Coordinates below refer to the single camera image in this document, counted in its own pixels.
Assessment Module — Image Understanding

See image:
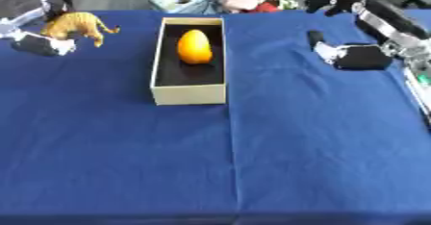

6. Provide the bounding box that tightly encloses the tan cardboard box black inside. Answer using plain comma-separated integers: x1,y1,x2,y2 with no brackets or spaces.
148,16,229,107

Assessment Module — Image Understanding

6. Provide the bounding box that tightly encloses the orange toy fruit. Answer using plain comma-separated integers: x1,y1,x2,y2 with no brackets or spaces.
176,29,216,65

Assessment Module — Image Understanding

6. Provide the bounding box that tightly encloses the red object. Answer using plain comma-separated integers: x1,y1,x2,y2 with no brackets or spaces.
243,1,282,13

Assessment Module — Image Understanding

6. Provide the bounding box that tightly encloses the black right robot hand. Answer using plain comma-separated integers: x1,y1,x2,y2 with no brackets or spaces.
304,0,431,72

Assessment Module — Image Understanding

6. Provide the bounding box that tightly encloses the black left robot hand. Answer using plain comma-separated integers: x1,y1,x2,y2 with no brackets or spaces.
0,0,78,58

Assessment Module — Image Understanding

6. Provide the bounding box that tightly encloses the orange striped tiger toy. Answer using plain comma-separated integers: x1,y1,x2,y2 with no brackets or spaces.
38,11,121,48

